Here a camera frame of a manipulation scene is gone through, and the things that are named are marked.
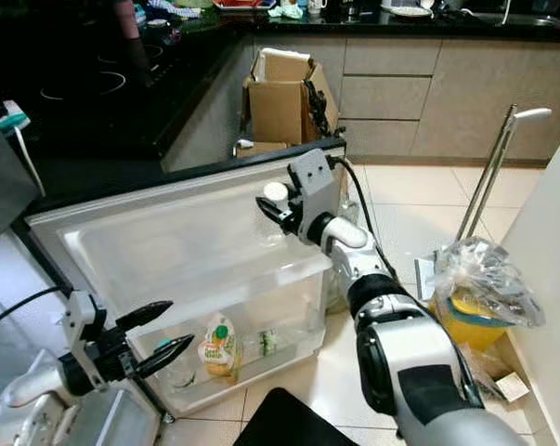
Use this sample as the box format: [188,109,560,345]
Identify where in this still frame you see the white fridge cabinet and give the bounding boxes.
[0,228,81,446]

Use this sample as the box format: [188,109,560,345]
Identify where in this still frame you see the white power strip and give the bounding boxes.
[0,99,32,131]

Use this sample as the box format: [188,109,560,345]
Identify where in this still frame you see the small green label bottle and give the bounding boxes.
[256,329,280,359]

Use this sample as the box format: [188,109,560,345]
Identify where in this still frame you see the black floor mat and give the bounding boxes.
[231,387,336,446]

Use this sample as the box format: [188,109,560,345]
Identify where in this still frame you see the white plate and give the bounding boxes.
[380,0,434,18]

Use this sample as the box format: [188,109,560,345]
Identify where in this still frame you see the clear plastic bag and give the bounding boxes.
[428,237,547,328]

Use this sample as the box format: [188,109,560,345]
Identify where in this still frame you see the loose cardboard piece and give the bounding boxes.
[465,344,533,405]

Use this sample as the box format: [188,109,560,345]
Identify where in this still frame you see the teal capped bottle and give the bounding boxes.
[154,336,197,389]

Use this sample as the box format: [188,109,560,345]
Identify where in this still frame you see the yellow bucket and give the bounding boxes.
[428,288,513,351]

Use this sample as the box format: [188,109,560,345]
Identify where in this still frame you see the grey steel fridge door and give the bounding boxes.
[24,139,350,417]

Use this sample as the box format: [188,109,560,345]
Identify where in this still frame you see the small flat cardboard box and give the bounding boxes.
[231,138,285,159]

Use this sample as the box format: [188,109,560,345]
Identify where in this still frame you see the small white capped bottle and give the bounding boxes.
[263,181,291,203]

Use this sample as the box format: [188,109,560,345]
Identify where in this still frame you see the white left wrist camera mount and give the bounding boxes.
[64,290,109,368]

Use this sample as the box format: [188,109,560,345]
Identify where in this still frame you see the red tray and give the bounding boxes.
[213,0,276,11]

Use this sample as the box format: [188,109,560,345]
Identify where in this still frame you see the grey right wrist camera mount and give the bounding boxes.
[287,149,345,229]

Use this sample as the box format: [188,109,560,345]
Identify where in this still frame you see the grey steel freezer door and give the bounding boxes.
[0,111,44,252]

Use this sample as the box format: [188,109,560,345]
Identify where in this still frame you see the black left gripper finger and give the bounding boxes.
[136,334,195,379]
[114,300,174,334]

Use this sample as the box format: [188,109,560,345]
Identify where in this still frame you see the beige kitchen cabinets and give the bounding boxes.
[161,35,560,173]

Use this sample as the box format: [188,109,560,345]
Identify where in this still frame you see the checked kitchen cloth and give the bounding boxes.
[145,0,202,20]

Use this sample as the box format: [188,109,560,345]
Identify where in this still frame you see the clear fridge door bin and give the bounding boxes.
[131,269,334,416]

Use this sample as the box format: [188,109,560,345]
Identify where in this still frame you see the black induction hob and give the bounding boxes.
[33,37,178,103]

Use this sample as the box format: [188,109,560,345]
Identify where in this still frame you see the steel kitchen sink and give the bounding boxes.
[437,9,560,27]

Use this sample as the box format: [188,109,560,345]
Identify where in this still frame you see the large open cardboard box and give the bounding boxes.
[242,46,341,147]

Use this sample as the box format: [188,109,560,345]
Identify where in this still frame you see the metal long handled dustpan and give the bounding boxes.
[414,105,553,298]

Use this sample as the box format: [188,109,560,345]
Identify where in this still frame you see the green cloth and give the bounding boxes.
[270,3,306,20]

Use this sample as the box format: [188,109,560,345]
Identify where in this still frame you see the black kitchen countertop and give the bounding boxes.
[0,0,560,201]

